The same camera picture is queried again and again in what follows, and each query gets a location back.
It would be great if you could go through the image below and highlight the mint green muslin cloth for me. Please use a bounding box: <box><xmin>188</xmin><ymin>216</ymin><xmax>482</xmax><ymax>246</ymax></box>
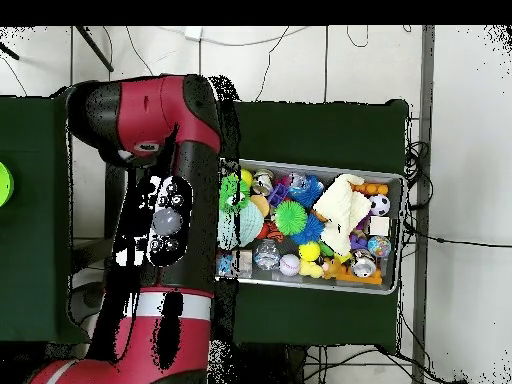
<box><xmin>217</xmin><ymin>199</ymin><xmax>265</xmax><ymax>249</ymax></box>

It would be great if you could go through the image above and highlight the bright green cup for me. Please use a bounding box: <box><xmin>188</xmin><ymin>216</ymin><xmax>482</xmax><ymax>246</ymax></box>
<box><xmin>0</xmin><ymin>161</ymin><xmax>15</xmax><ymax>209</ymax></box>

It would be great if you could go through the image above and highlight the plain yellow ball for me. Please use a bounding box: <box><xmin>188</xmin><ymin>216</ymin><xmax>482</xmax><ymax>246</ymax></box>
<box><xmin>298</xmin><ymin>240</ymin><xmax>322</xmax><ymax>263</ymax></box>

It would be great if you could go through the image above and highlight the thin black rod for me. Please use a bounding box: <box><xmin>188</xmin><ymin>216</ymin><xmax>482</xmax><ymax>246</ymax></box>
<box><xmin>71</xmin><ymin>25</ymin><xmax>115</xmax><ymax>75</ymax></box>

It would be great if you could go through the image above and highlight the blue spiky rubber ball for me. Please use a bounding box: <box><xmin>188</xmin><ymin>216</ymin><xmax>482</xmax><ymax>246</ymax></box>
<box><xmin>292</xmin><ymin>215</ymin><xmax>326</xmax><ymax>245</ymax></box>

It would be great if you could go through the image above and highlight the small black white soccer ball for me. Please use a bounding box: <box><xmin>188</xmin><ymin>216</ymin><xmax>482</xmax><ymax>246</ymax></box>
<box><xmin>367</xmin><ymin>194</ymin><xmax>392</xmax><ymax>217</ymax></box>

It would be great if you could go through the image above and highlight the cream muslin cloth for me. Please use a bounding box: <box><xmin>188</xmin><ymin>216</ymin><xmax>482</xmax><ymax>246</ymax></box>
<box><xmin>311</xmin><ymin>173</ymin><xmax>372</xmax><ymax>257</ymax></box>

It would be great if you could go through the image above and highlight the plain wooden cube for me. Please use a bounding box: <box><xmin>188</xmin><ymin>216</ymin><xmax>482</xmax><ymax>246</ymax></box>
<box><xmin>369</xmin><ymin>215</ymin><xmax>391</xmax><ymax>237</ymax></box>

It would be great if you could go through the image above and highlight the clear mesh bin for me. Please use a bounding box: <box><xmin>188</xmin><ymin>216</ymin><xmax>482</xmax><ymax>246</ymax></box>
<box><xmin>214</xmin><ymin>156</ymin><xmax>405</xmax><ymax>295</ymax></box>

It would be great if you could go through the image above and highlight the grey vertical beam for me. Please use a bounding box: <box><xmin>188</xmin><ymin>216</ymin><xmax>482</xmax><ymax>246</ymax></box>
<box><xmin>411</xmin><ymin>25</ymin><xmax>437</xmax><ymax>384</ymax></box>

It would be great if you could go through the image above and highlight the small globe print ball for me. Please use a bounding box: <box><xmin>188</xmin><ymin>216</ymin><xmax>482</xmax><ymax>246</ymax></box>
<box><xmin>367</xmin><ymin>235</ymin><xmax>392</xmax><ymax>259</ymax></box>

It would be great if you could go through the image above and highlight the green spiky rubber ball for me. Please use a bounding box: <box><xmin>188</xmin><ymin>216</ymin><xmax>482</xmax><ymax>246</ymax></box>
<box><xmin>274</xmin><ymin>199</ymin><xmax>309</xmax><ymax>236</ymax></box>

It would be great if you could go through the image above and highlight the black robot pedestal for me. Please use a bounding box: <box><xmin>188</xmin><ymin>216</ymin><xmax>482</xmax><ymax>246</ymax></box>
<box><xmin>215</xmin><ymin>342</ymin><xmax>321</xmax><ymax>384</ymax></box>

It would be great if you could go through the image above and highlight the dark green table cloth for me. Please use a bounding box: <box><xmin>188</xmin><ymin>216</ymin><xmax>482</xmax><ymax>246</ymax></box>
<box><xmin>215</xmin><ymin>91</ymin><xmax>411</xmax><ymax>353</ymax></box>
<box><xmin>0</xmin><ymin>86</ymin><xmax>88</xmax><ymax>347</ymax></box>

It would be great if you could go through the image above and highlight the green furry monster toy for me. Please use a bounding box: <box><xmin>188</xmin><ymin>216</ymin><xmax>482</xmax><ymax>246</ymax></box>
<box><xmin>219</xmin><ymin>175</ymin><xmax>252</xmax><ymax>213</ymax></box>

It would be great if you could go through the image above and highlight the blue furry monster toy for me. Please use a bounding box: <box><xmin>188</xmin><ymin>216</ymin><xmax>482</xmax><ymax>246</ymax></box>
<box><xmin>289</xmin><ymin>175</ymin><xmax>325</xmax><ymax>208</ymax></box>

